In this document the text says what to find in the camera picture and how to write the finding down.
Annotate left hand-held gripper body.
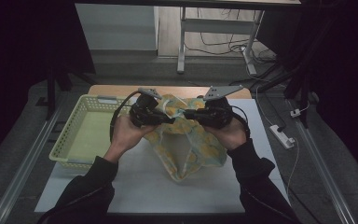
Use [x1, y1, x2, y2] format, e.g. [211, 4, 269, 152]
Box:
[129, 87, 163, 128]

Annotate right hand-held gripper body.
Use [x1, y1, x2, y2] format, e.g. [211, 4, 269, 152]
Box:
[200, 84, 245, 130]

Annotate orange print cloth bag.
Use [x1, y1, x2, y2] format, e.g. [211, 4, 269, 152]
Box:
[143, 93, 229, 183]

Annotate pale green plastic basket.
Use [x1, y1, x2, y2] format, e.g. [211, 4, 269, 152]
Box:
[48, 94, 133, 171]

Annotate person's right hand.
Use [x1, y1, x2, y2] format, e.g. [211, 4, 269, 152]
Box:
[203, 119, 248, 152]

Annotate person's left hand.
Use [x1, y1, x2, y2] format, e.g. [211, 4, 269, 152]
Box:
[103, 115, 158, 164]

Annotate white power strip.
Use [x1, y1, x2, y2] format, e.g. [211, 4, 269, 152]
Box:
[268, 124, 296, 150]

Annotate white table mat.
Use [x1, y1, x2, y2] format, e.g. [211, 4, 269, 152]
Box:
[34, 96, 293, 215]

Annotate white cabinet panel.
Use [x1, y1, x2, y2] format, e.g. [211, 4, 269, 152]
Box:
[74, 3, 159, 52]

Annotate black metal stand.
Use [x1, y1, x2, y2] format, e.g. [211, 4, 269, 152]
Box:
[45, 59, 76, 121]

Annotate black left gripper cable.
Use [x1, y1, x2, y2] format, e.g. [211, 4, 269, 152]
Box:
[109, 90, 144, 144]

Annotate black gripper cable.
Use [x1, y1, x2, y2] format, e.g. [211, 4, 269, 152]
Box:
[229, 105, 251, 139]
[109, 90, 144, 144]

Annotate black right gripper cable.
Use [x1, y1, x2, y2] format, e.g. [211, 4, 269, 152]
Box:
[229, 105, 251, 139]

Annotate black floor cables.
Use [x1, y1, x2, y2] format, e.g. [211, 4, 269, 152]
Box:
[227, 60, 290, 133]

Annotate white metal desk frame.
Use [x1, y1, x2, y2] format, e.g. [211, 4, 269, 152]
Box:
[176, 6, 266, 76]

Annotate thin white cable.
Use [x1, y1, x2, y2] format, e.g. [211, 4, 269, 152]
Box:
[286, 136, 301, 200]

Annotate aluminium rail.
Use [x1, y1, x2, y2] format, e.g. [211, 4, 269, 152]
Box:
[287, 99, 358, 224]
[0, 92, 69, 224]

